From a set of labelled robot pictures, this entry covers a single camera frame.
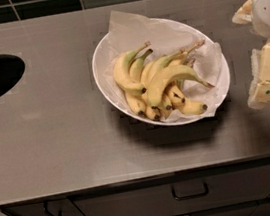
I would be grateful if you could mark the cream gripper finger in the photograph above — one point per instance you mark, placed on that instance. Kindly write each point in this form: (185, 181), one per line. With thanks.
(259, 94)
(244, 13)

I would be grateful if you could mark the curved yellow banana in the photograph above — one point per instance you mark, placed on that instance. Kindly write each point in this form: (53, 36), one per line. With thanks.
(167, 75)

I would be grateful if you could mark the long-stem yellow banana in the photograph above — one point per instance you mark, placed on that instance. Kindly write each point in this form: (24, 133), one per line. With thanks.
(178, 57)

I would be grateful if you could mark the right lower yellow banana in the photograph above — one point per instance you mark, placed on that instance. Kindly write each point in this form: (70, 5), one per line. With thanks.
(192, 107)

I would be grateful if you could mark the white oval bowl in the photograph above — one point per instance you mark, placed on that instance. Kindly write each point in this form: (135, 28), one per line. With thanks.
(107, 55)

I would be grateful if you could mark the middle short yellow banana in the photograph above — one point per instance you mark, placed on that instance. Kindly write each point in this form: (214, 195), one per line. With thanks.
(175, 95)

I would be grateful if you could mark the bottom small yellow banana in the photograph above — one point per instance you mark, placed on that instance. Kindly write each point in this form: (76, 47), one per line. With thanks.
(153, 114)

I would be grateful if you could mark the left yellow green-stem banana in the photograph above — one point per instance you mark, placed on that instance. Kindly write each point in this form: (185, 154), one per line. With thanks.
(122, 73)

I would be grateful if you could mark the lower left yellow banana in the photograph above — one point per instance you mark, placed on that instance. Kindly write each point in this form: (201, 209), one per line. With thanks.
(136, 104)

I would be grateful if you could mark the white paper liner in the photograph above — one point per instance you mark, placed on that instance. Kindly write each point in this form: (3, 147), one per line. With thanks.
(137, 32)

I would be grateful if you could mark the centre drawer with handle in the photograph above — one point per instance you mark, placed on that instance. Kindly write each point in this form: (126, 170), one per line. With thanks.
(184, 197)

